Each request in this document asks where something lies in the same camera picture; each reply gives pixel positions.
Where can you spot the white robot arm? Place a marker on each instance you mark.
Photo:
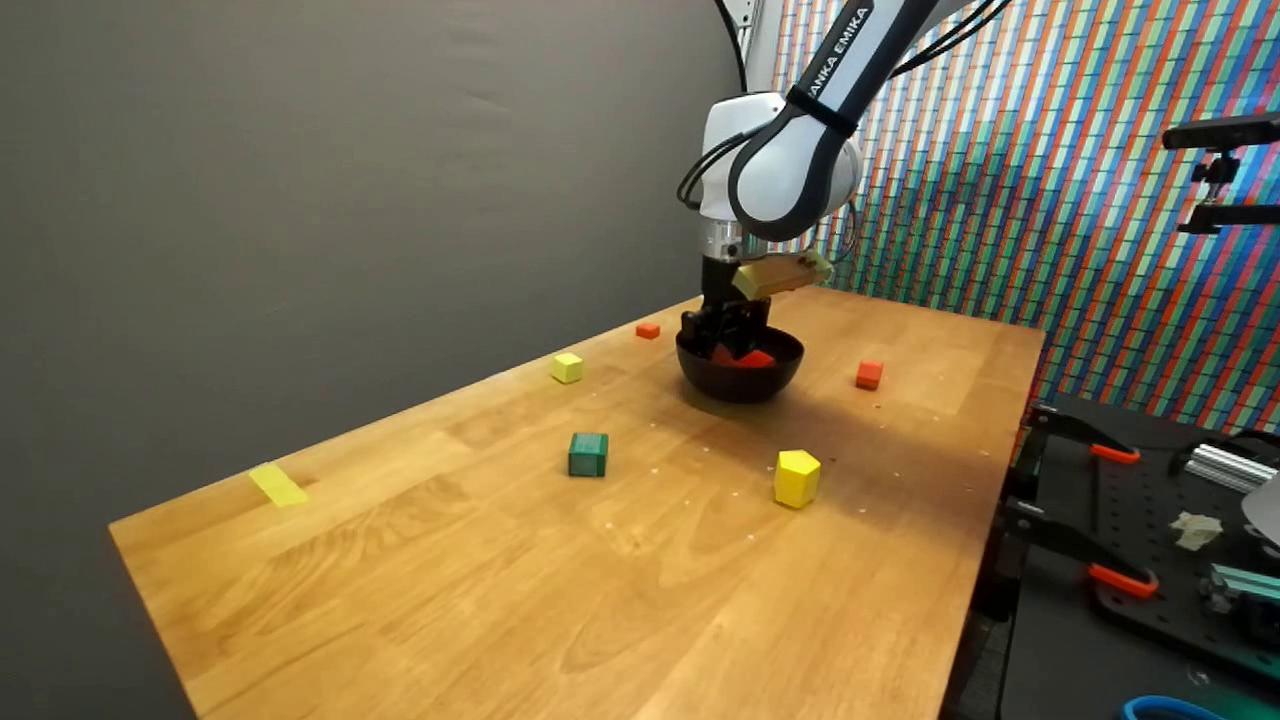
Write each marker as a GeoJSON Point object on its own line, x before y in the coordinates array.
{"type": "Point", "coordinates": [780, 162]}

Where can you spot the black clamp orange handle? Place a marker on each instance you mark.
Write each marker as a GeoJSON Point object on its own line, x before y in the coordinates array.
{"type": "Point", "coordinates": [1099, 443]}

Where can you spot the yellow tape strip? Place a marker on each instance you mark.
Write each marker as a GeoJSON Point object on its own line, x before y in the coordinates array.
{"type": "Point", "coordinates": [276, 484]}

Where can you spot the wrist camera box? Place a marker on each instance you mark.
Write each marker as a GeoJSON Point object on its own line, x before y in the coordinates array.
{"type": "Point", "coordinates": [776, 275]}

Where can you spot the red wooden block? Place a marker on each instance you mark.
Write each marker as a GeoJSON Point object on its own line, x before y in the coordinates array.
{"type": "Point", "coordinates": [745, 360]}

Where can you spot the blue scissors handle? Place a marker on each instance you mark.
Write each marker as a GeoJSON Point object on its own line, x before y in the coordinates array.
{"type": "Point", "coordinates": [1165, 711]}

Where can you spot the yellow block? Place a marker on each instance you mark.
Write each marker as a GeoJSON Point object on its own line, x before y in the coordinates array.
{"type": "Point", "coordinates": [793, 482]}

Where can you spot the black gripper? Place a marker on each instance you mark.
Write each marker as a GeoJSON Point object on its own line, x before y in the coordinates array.
{"type": "Point", "coordinates": [727, 316]}

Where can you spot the orange wooden block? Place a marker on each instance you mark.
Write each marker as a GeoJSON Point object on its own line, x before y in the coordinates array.
{"type": "Point", "coordinates": [868, 372]}

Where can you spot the lime green wooden block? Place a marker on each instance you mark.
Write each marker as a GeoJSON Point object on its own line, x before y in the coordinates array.
{"type": "Point", "coordinates": [565, 370]}

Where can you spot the black perforated tool board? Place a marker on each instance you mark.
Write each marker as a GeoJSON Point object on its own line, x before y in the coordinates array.
{"type": "Point", "coordinates": [1161, 517]}

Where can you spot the black camera stand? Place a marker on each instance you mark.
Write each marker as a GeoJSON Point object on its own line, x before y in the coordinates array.
{"type": "Point", "coordinates": [1219, 170]}

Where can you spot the black bowl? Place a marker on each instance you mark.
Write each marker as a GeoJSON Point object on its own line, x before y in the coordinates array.
{"type": "Point", "coordinates": [741, 387]}

